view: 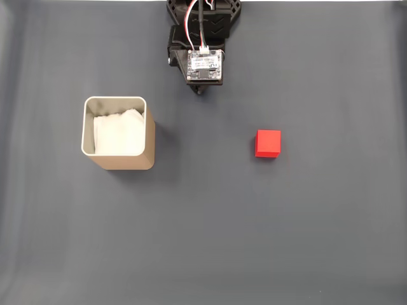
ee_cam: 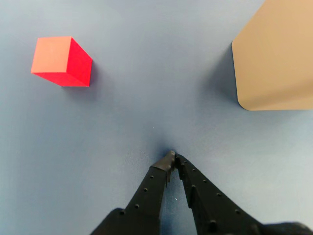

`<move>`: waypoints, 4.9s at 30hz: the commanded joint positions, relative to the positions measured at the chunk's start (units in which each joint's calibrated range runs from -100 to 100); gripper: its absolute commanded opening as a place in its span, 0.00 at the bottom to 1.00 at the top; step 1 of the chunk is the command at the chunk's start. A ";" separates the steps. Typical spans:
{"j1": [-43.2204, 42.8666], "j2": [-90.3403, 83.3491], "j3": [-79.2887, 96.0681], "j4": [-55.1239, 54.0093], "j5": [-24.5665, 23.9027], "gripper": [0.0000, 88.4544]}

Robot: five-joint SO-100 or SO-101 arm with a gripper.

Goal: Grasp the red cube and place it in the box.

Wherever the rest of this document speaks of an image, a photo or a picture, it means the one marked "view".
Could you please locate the red cube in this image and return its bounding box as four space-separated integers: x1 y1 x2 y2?
254 129 282 159

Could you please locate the beige square box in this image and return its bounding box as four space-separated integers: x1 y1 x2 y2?
80 96 156 171

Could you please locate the white tissue paper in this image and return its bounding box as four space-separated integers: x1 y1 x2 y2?
93 108 146 155

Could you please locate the camera circuit board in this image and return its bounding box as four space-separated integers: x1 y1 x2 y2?
186 48 223 82

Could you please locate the black camera cable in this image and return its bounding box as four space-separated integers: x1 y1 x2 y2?
197 0 210 53

